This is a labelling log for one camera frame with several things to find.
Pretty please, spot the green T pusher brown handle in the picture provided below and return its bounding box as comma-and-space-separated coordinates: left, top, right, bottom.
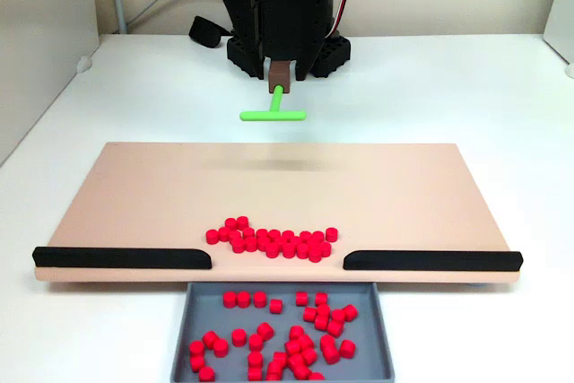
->
239, 59, 308, 123

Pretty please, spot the peach rectangular board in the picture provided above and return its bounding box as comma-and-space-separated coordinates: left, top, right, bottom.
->
34, 142, 524, 286

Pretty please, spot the grey rectangular tray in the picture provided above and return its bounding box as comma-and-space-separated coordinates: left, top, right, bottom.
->
169, 282, 396, 381

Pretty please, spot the black rail strip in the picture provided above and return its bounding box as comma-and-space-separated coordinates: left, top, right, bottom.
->
343, 249, 524, 273
31, 246, 213, 271

